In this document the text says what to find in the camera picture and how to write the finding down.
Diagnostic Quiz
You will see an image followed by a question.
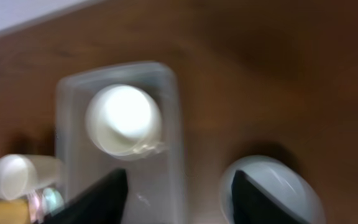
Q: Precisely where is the light blue plastic spoon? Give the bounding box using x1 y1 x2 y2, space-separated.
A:
42 187 64 215

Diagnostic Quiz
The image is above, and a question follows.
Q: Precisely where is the grey-blue plastic bowl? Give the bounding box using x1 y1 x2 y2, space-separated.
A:
219 155 326 223

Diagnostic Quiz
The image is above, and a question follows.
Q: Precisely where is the white plastic fork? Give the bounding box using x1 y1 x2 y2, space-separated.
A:
27 191 44 223

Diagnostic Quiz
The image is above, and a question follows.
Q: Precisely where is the white plastic cup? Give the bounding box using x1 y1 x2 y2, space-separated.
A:
0 154 63 200

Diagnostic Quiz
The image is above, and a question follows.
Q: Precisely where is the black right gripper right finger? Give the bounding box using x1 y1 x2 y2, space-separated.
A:
231 170 306 224

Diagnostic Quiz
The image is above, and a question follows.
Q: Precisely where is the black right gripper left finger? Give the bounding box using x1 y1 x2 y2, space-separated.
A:
44 169 128 224

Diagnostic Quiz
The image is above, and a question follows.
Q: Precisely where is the yellow plastic cup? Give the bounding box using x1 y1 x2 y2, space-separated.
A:
0 200 31 224

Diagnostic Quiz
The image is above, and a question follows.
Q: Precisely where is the white plastic bowl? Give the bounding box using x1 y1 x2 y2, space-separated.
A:
85 85 163 161

